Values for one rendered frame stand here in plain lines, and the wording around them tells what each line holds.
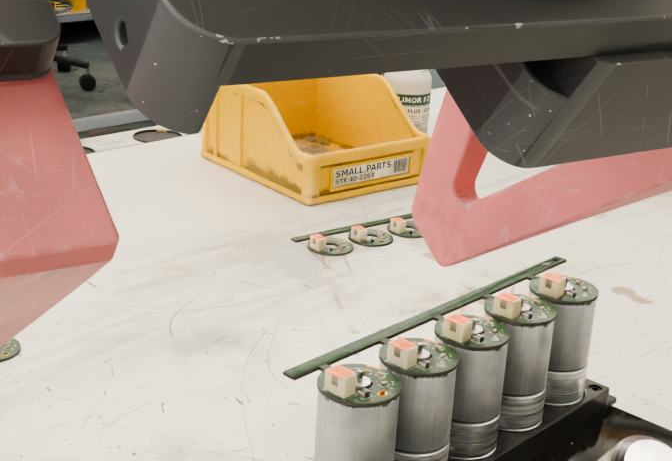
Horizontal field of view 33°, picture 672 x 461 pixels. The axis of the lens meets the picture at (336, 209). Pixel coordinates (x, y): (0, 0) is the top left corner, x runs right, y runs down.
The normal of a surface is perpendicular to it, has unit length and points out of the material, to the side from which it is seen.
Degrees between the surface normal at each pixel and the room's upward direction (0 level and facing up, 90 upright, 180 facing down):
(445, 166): 88
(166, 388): 0
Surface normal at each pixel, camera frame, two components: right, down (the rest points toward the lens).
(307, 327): 0.06, -0.94
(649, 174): -0.81, 0.09
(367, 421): 0.25, 0.33
